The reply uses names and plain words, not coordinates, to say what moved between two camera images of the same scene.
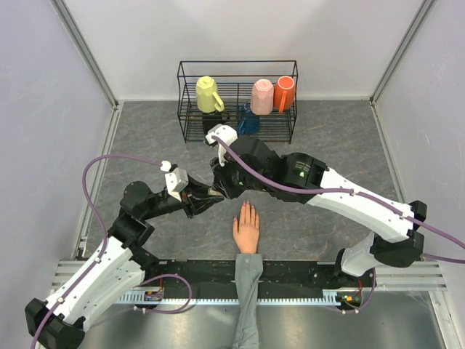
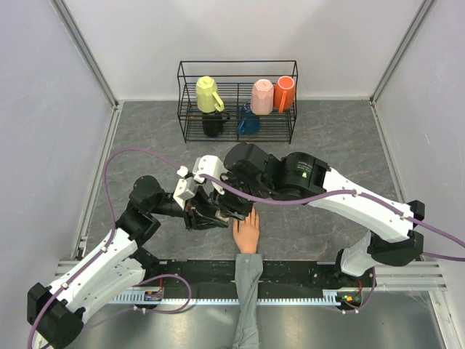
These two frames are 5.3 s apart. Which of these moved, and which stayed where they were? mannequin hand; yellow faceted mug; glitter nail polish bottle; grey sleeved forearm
Moved: glitter nail polish bottle
Stayed: grey sleeved forearm; mannequin hand; yellow faceted mug
